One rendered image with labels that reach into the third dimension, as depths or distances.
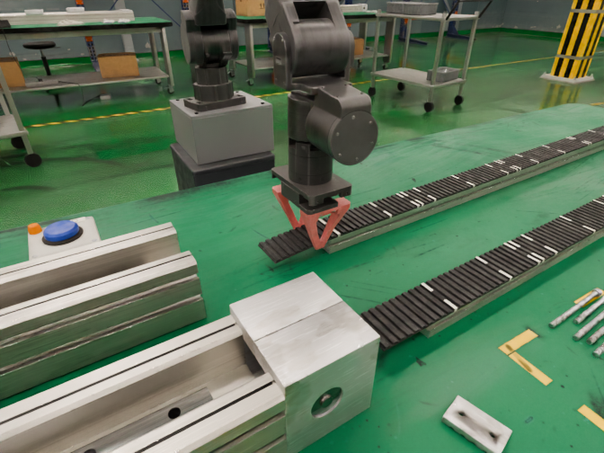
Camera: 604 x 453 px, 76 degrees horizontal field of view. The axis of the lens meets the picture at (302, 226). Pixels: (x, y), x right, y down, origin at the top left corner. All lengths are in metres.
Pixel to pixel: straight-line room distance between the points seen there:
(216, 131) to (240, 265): 0.40
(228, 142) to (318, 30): 0.50
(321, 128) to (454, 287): 0.24
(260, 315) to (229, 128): 0.61
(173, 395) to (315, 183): 0.28
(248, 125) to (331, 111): 0.52
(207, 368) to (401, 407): 0.18
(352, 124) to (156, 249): 0.27
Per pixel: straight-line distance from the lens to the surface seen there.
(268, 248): 0.54
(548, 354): 0.51
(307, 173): 0.48
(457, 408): 0.42
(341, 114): 0.39
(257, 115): 0.91
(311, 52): 0.44
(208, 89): 0.91
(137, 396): 0.35
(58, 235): 0.57
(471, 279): 0.52
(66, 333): 0.45
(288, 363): 0.31
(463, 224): 0.70
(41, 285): 0.50
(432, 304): 0.47
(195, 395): 0.35
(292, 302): 0.36
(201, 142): 0.88
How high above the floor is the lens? 1.12
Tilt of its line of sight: 32 degrees down
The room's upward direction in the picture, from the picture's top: straight up
